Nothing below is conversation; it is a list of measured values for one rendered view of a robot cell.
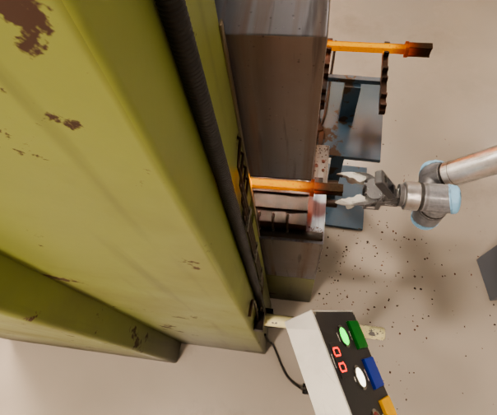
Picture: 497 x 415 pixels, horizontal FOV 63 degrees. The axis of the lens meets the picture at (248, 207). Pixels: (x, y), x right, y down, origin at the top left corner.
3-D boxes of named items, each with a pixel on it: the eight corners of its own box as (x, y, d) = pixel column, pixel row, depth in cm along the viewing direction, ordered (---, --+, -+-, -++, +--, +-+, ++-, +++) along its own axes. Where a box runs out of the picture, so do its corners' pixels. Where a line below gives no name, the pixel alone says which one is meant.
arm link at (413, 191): (422, 203, 122) (420, 174, 126) (405, 202, 122) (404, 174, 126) (413, 215, 130) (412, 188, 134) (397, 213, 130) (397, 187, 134)
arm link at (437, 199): (453, 220, 129) (466, 207, 120) (412, 216, 130) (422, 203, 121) (452, 193, 133) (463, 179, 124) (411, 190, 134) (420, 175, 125)
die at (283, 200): (309, 179, 141) (311, 166, 133) (305, 232, 133) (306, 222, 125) (192, 170, 147) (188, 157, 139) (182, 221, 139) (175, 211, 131)
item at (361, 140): (383, 85, 179) (384, 81, 177) (379, 162, 163) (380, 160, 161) (315, 80, 183) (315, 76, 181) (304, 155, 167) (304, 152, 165)
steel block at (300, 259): (320, 198, 186) (329, 145, 146) (315, 280, 171) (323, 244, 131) (202, 189, 194) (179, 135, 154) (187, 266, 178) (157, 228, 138)
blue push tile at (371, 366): (373, 356, 110) (364, 358, 104) (384, 385, 106) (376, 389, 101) (367, 358, 110) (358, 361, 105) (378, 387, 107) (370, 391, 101)
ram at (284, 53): (322, 50, 106) (340, -129, 70) (312, 180, 90) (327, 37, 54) (167, 45, 111) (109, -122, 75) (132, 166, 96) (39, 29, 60)
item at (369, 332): (382, 327, 149) (385, 325, 144) (382, 342, 147) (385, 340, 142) (263, 313, 155) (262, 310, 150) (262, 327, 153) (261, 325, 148)
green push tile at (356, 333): (358, 320, 114) (348, 320, 108) (369, 346, 111) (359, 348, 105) (352, 322, 115) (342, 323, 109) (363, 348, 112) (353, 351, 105)
